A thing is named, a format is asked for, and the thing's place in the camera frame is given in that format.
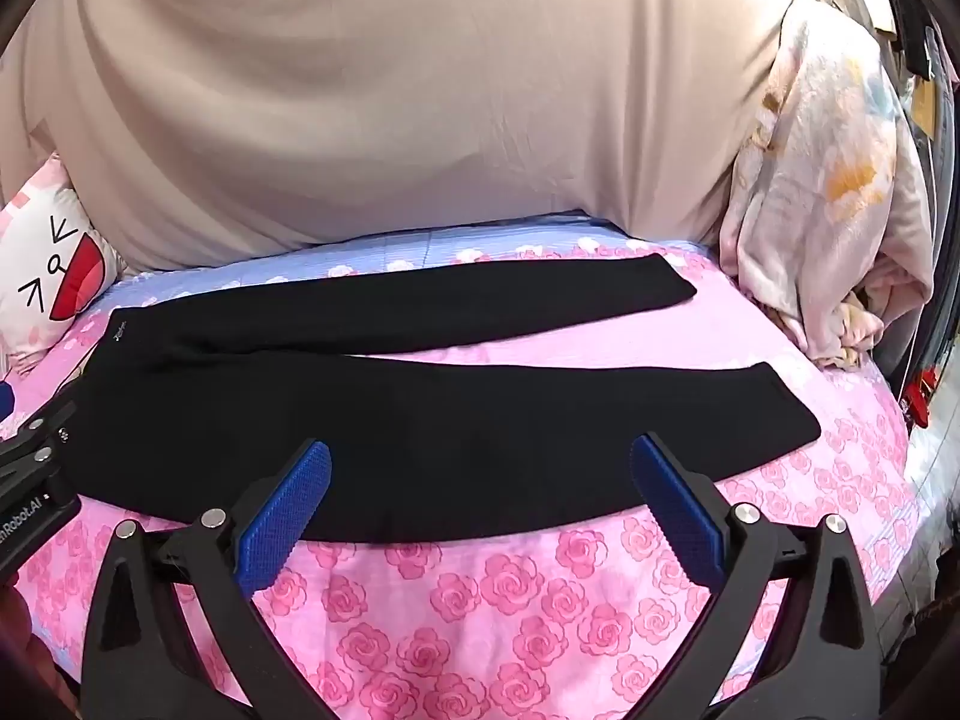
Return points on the beige blanket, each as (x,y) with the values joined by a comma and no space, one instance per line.
(390,90)

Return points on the red plastic object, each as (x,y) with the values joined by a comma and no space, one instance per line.
(919,399)

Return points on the cartoon face pillow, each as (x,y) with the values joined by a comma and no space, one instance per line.
(45,270)

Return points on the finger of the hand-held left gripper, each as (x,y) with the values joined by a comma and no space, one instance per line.
(41,435)

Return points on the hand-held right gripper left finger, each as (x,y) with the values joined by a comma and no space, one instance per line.
(289,510)

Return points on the black pants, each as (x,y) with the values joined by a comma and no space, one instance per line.
(450,427)

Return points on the pale floral blanket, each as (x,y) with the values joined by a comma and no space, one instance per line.
(825,187)

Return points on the pink rose print bedsheet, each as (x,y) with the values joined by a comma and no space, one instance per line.
(465,615)

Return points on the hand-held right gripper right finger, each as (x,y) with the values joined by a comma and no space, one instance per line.
(675,502)

